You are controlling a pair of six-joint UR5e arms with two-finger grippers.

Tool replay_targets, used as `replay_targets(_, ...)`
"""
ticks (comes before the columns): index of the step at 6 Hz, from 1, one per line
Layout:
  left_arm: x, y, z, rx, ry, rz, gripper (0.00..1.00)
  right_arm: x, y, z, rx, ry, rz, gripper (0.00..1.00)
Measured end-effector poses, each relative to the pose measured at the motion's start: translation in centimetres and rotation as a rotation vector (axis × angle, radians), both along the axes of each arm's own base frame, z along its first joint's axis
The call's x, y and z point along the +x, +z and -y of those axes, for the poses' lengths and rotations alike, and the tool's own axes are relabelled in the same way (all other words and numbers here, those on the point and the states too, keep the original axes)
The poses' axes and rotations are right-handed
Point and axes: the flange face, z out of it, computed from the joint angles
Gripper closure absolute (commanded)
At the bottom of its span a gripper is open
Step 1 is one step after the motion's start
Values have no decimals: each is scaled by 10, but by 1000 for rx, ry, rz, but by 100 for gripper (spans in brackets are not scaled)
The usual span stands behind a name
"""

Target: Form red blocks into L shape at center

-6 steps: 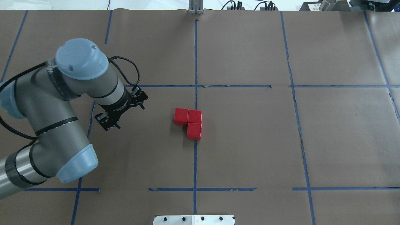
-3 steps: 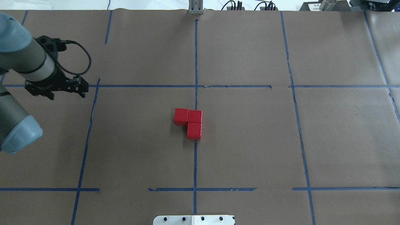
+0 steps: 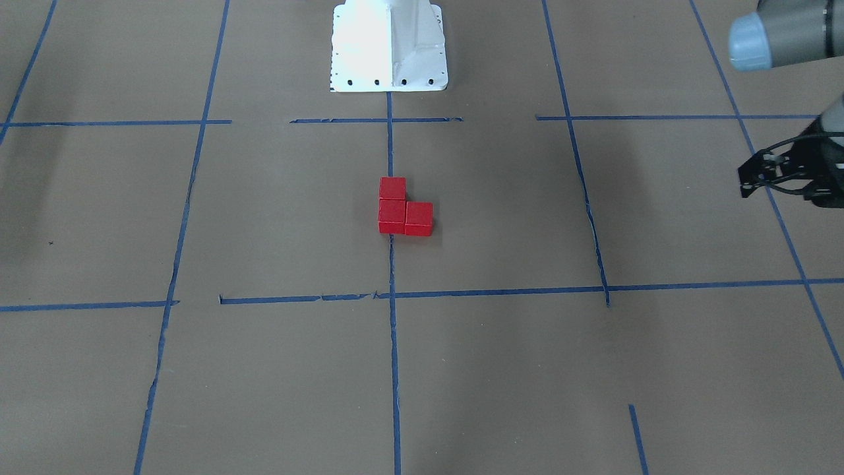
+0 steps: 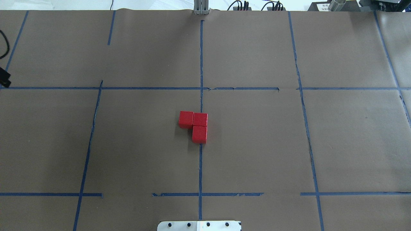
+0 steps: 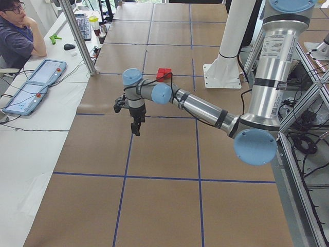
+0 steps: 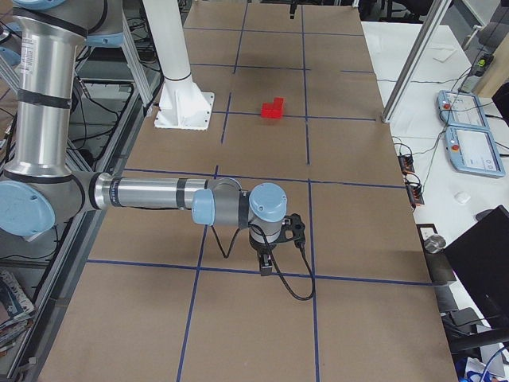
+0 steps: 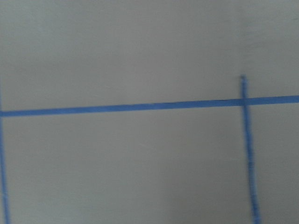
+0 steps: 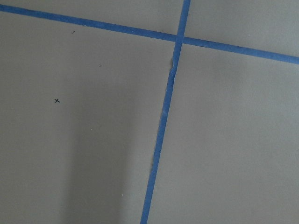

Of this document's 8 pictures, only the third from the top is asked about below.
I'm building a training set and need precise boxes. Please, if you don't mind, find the white pedestal column base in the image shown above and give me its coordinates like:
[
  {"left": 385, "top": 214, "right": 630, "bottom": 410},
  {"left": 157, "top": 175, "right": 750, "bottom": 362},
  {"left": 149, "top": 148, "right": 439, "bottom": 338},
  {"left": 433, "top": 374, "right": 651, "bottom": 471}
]
[{"left": 330, "top": 1, "right": 449, "bottom": 93}]

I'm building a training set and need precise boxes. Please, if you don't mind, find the red block one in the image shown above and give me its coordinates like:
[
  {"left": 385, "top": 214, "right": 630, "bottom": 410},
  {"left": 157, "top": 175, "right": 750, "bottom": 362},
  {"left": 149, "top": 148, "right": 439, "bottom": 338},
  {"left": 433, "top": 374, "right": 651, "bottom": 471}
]
[
  {"left": 377, "top": 199, "right": 407, "bottom": 235},
  {"left": 403, "top": 201, "right": 434, "bottom": 237}
]

